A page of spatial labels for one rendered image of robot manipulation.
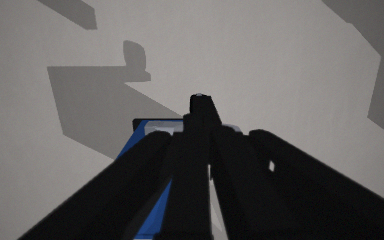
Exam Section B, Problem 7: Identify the blue pencil sharpener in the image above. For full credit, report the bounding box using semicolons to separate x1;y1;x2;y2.
115;93;207;239

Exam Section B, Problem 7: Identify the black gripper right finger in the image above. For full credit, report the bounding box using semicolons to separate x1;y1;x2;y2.
202;96;384;240

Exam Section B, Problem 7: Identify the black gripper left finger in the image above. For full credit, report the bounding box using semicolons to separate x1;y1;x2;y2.
17;96;214;240

